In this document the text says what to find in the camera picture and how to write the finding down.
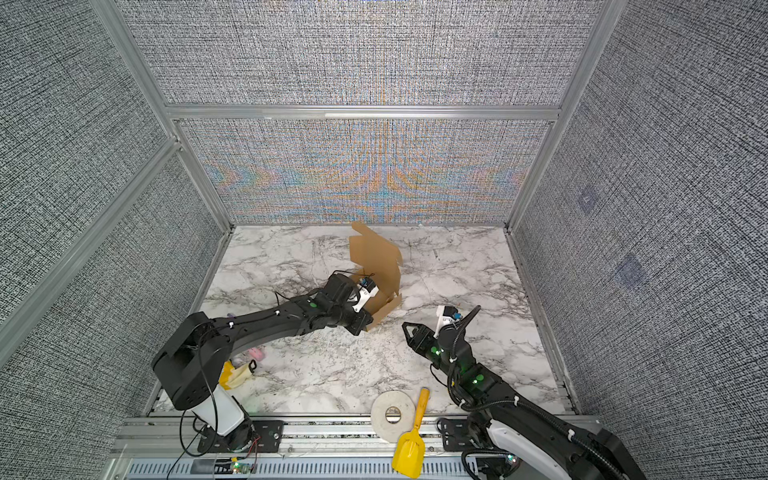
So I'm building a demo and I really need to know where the brown cardboard box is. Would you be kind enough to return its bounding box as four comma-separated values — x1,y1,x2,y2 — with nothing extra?
349,221,403,331

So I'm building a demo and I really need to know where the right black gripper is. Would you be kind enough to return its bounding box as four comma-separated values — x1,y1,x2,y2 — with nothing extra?
402,320,462,388

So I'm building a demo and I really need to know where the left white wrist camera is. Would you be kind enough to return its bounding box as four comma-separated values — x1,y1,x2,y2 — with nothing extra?
353,276,379,313

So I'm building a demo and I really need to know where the aluminium front frame rail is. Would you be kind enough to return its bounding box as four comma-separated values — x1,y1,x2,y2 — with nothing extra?
101,413,619,480

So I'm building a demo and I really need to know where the right black cable conduit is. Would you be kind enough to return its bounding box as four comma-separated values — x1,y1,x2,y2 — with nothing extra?
446,304,637,480

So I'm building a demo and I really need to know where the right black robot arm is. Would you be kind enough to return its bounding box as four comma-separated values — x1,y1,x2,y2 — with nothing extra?
403,322,646,479

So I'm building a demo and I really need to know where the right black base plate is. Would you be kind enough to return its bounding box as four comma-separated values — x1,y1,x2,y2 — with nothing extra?
436,417,490,452

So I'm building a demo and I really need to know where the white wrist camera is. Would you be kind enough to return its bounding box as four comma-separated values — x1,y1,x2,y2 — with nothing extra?
353,276,379,313
434,305,462,338

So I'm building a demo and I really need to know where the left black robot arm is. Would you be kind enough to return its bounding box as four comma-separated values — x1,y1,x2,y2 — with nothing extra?
151,271,379,454

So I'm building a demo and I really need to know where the white tape roll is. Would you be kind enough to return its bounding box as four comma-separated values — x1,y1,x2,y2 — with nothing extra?
370,390,416,444

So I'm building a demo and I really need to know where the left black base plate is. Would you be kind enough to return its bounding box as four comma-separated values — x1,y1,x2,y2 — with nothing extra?
197,420,285,454

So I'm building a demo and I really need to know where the yellow work glove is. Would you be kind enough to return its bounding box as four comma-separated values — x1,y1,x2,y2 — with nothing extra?
218,360,257,390

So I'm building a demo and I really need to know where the yellow plastic toy shovel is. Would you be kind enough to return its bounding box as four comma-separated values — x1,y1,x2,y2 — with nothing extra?
392,387,430,479

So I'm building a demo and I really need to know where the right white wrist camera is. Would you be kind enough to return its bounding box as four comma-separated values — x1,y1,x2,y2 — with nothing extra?
434,305,462,338

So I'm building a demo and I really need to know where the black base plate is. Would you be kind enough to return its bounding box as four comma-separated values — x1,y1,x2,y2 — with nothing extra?
436,417,490,452
197,420,285,454

